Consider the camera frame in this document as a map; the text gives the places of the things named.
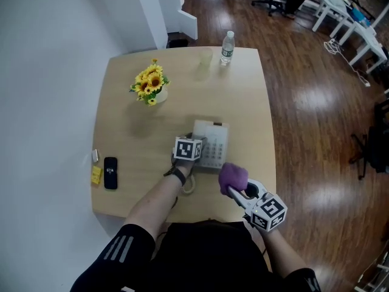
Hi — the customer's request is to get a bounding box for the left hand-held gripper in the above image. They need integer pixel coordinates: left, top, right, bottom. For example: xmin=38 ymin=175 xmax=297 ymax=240
xmin=172 ymin=132 xmax=204 ymax=163

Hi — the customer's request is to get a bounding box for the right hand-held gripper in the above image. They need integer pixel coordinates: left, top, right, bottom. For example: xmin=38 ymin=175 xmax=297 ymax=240
xmin=227 ymin=178 xmax=289 ymax=234

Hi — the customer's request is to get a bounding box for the purple cloth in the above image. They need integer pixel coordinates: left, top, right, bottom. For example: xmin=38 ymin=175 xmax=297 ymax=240
xmin=218 ymin=162 xmax=250 ymax=198

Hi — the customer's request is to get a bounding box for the person's right forearm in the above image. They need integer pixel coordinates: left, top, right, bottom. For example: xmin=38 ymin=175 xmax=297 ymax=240
xmin=260 ymin=226 xmax=308 ymax=280

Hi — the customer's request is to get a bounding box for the person's left forearm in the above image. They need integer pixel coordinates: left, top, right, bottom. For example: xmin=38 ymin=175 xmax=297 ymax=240
xmin=122 ymin=170 xmax=187 ymax=243

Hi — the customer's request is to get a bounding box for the person's left hand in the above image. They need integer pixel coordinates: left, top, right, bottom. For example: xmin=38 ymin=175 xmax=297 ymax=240
xmin=175 ymin=158 xmax=196 ymax=176

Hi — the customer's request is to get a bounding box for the white flower pot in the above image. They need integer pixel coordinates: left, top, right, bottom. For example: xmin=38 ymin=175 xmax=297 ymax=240
xmin=153 ymin=85 xmax=169 ymax=104

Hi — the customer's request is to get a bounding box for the yellow sunflower bouquet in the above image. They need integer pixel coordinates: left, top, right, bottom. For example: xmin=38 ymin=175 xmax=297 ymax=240
xmin=129 ymin=58 xmax=171 ymax=107

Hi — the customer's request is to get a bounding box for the black smartphone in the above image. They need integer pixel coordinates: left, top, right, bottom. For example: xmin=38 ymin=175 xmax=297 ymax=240
xmin=103 ymin=156 xmax=119 ymax=190

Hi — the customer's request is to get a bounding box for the clear plastic cup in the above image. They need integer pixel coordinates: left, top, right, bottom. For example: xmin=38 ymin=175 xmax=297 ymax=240
xmin=198 ymin=47 xmax=214 ymax=70

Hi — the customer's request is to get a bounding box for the small yellow box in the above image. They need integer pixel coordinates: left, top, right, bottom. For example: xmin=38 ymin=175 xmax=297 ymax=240
xmin=91 ymin=166 xmax=103 ymax=188

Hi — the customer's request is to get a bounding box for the clear water bottle green label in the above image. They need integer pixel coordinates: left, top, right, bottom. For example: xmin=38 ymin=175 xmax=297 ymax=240
xmin=219 ymin=30 xmax=236 ymax=67

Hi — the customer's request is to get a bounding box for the black folding chair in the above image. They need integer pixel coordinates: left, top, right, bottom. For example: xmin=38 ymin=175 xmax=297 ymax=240
xmin=348 ymin=98 xmax=389 ymax=181

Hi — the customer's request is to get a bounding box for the white water dispenser cabinet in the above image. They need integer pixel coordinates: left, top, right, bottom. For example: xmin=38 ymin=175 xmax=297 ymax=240
xmin=154 ymin=0 xmax=199 ymax=41

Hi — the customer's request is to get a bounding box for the white metal rack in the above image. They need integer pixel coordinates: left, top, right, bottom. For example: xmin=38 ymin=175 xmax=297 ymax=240
xmin=357 ymin=250 xmax=389 ymax=292

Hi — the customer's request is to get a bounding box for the white table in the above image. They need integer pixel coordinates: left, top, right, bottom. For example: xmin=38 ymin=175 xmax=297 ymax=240
xmin=336 ymin=21 xmax=389 ymax=75
xmin=311 ymin=0 xmax=356 ymax=33

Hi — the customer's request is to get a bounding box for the blue packet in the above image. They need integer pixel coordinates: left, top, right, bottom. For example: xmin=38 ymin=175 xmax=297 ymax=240
xmin=351 ymin=7 xmax=372 ymax=27

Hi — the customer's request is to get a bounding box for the person with head camera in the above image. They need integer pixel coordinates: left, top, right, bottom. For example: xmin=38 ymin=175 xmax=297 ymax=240
xmin=69 ymin=220 xmax=322 ymax=292

